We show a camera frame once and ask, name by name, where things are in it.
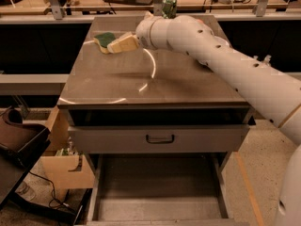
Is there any green and yellow sponge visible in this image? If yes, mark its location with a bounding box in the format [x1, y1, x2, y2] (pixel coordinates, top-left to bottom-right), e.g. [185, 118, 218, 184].
[93, 32, 116, 54]

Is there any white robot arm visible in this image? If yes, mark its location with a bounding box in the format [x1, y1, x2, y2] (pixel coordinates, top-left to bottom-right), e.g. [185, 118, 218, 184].
[107, 14, 301, 226]

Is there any grey drawer cabinet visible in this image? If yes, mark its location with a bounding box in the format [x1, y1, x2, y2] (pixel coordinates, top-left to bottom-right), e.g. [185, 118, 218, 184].
[56, 14, 257, 226]

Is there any open bottom drawer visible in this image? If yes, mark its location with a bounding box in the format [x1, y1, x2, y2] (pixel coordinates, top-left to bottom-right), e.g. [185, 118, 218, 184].
[87, 153, 235, 226]

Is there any green soda can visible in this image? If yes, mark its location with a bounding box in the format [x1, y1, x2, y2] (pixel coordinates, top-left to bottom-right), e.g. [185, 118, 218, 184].
[162, 0, 177, 19]

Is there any clear plastic bottle right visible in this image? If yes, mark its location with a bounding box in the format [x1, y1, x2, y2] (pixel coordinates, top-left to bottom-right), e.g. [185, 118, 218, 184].
[263, 55, 271, 66]

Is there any cardboard box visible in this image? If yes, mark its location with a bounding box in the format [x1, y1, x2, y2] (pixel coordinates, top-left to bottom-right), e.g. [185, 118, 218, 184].
[40, 106, 95, 201]

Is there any brown chair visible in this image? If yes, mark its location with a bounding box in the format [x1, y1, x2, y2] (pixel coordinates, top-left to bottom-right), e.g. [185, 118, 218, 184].
[0, 107, 50, 205]

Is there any middle drawer with black handle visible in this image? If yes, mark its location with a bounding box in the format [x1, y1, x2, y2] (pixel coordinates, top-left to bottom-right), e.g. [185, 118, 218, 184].
[69, 124, 249, 153]

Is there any black cable on floor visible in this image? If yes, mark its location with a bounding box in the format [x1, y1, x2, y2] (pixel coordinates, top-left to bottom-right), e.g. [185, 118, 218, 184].
[28, 170, 76, 214]

